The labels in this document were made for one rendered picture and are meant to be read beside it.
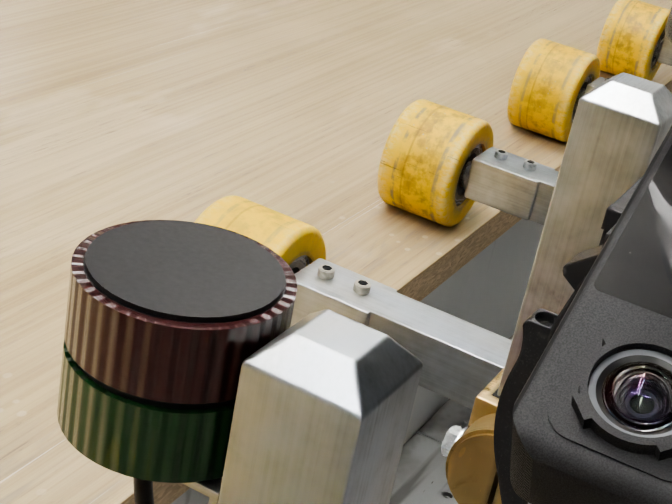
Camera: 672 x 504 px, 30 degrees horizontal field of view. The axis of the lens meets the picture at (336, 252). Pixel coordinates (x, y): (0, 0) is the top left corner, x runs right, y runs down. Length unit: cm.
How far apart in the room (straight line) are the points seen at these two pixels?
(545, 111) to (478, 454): 57
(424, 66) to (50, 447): 73
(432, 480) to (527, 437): 87
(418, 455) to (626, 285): 88
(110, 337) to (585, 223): 27
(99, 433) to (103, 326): 3
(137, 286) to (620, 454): 13
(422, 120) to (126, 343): 58
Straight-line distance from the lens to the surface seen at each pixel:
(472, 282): 116
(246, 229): 67
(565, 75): 109
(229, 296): 32
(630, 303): 27
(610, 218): 34
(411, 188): 87
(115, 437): 33
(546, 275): 55
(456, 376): 64
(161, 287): 32
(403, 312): 65
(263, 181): 92
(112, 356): 32
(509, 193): 87
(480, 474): 57
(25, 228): 81
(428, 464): 114
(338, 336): 31
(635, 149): 52
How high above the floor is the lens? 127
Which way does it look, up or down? 26 degrees down
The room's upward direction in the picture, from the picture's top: 11 degrees clockwise
